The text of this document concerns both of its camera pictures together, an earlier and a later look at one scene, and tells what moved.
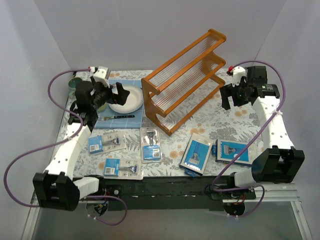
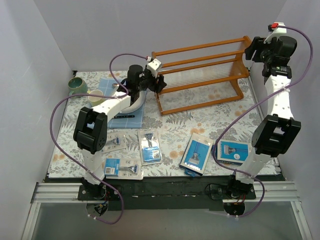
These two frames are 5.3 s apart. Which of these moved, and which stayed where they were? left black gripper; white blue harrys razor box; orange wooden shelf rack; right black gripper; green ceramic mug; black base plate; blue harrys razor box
Moved: orange wooden shelf rack; right black gripper; left black gripper
Stayed: green ceramic mug; white blue harrys razor box; black base plate; blue harrys razor box
